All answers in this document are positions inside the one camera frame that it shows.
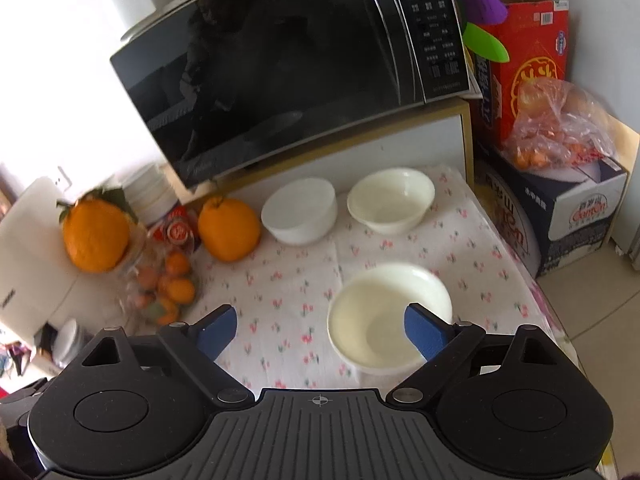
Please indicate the blue white cardboard box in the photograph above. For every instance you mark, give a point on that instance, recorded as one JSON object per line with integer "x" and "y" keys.
{"x": 550, "y": 217}

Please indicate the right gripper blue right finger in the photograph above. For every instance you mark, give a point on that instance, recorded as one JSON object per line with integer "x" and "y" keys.
{"x": 444, "y": 346}

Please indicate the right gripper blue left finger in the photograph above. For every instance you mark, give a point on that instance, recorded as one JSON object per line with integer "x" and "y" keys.
{"x": 195, "y": 348}

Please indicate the purple green plush toy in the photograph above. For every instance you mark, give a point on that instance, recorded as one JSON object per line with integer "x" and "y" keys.
{"x": 475, "y": 13}

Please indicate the red cardboard box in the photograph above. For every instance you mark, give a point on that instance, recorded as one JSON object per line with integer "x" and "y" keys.
{"x": 535, "y": 34}

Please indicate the orange on jar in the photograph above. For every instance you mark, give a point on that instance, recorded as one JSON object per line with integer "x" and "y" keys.
{"x": 95, "y": 235}

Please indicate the plastic bag of oranges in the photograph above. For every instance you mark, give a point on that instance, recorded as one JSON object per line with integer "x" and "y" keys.
{"x": 559, "y": 125}

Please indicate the orange on table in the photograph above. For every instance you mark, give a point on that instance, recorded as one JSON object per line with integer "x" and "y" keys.
{"x": 229, "y": 229}

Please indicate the red tin can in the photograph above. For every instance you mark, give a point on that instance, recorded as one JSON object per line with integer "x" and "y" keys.
{"x": 177, "y": 229}

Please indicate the black microwave oven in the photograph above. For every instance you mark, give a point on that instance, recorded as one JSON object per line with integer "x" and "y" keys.
{"x": 223, "y": 84}

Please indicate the small cream bowl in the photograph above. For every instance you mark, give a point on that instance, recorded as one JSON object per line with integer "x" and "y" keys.
{"x": 392, "y": 201}

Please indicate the glass jar of kumquats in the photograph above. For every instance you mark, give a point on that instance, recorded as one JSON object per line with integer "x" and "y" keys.
{"x": 155, "y": 281}

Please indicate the white speckled bowl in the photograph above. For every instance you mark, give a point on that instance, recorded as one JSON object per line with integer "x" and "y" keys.
{"x": 301, "y": 212}

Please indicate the large cream bowl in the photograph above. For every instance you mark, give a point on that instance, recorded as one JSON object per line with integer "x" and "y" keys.
{"x": 365, "y": 321}

